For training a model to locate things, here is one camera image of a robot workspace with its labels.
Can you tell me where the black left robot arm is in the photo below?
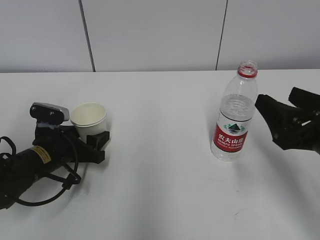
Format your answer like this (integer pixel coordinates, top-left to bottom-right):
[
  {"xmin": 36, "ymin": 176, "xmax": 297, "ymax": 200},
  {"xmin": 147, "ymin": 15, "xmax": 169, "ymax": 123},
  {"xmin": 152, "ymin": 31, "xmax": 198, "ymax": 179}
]
[{"xmin": 0, "ymin": 125, "xmax": 110, "ymax": 209}]

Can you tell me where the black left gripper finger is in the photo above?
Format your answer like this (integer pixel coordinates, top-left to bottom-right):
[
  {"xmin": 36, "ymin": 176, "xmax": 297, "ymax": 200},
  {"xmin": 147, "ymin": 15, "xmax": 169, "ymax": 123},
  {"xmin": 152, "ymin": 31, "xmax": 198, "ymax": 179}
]
[{"xmin": 75, "ymin": 131, "xmax": 110, "ymax": 164}]

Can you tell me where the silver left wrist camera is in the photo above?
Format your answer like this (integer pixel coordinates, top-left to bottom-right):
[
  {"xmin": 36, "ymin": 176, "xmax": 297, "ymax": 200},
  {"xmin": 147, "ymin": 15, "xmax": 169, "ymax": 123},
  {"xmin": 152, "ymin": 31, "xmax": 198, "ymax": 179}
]
[{"xmin": 29, "ymin": 102, "xmax": 70, "ymax": 129}]

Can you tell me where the white paper cup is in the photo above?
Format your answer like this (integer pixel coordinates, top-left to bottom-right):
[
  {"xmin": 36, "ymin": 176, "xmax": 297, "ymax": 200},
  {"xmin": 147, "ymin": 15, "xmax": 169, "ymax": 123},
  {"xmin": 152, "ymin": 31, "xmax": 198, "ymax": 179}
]
[{"xmin": 70, "ymin": 102, "xmax": 107, "ymax": 143}]

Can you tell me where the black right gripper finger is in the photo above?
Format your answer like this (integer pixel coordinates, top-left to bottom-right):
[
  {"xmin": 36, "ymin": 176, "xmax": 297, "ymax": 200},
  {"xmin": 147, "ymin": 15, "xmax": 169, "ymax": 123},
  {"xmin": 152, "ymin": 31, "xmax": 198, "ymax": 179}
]
[
  {"xmin": 288, "ymin": 87, "xmax": 320, "ymax": 110},
  {"xmin": 255, "ymin": 94, "xmax": 312, "ymax": 150}
]

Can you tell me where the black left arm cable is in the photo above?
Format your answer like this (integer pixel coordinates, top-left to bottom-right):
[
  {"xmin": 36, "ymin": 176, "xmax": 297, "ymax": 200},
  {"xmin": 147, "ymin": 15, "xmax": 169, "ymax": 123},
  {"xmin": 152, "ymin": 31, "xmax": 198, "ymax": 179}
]
[{"xmin": 0, "ymin": 129, "xmax": 82, "ymax": 207}]

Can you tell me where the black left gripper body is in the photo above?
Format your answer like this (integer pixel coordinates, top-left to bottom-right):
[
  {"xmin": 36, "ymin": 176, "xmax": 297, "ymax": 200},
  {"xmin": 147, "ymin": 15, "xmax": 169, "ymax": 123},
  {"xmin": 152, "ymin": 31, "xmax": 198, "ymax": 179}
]
[{"xmin": 32, "ymin": 124, "xmax": 80, "ymax": 160}]

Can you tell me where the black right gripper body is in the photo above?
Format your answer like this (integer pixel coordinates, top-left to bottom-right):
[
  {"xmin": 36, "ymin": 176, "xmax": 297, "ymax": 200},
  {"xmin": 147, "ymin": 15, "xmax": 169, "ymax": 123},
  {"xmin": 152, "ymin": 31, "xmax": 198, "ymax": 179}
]
[{"xmin": 285, "ymin": 110, "xmax": 320, "ymax": 155}]

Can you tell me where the clear water bottle red label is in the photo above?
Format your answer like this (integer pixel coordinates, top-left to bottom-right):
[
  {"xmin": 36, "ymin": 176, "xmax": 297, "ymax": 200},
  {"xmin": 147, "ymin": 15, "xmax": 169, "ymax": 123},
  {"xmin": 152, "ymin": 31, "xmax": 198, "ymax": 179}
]
[{"xmin": 210, "ymin": 60, "xmax": 258, "ymax": 162}]

